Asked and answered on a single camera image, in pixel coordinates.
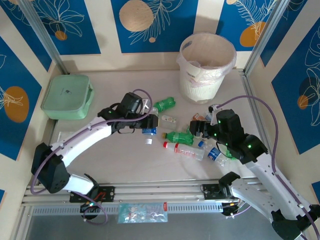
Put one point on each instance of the small bottle with blue label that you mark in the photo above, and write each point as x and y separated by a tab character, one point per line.
149	131

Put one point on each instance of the clear bottle with orange label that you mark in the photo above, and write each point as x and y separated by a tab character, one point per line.
198	116

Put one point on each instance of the green bottle with yellow cap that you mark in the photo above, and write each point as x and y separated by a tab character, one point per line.
181	137

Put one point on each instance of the clear bottle with red cap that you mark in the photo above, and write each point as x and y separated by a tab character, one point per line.
185	151

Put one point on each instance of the crushed green plastic bottle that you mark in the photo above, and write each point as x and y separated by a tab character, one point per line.
229	154

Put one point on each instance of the small Pepsi bottle blue cap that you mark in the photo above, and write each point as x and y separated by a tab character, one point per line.
213	153

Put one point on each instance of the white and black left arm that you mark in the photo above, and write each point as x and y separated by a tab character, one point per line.
82	142

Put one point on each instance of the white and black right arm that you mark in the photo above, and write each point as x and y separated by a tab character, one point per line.
270	185

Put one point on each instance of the cream plastic bin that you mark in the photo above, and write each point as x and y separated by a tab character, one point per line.
197	90

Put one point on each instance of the clear plastic bin liner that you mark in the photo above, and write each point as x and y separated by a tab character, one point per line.
212	73

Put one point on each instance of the clear bluish plastic wrapper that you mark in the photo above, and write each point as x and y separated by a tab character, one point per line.
208	116

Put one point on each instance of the mint green zipper case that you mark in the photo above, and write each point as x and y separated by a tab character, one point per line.
65	97

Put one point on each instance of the clear printed plastic packet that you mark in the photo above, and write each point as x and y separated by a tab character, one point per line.
142	212

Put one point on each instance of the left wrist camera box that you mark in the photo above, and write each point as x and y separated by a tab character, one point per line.
147	103

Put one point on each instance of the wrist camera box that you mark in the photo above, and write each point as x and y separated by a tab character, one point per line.
147	103
211	109

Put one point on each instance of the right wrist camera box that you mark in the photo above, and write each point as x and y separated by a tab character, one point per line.
211	109

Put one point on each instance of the aluminium side rail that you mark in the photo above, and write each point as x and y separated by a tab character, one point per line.
252	100

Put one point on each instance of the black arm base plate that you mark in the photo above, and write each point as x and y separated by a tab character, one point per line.
211	192
107	193

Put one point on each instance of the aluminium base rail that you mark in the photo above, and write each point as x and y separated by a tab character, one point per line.
160	190

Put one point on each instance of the aluminium frame post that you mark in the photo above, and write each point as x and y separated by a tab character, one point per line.
42	35
265	32

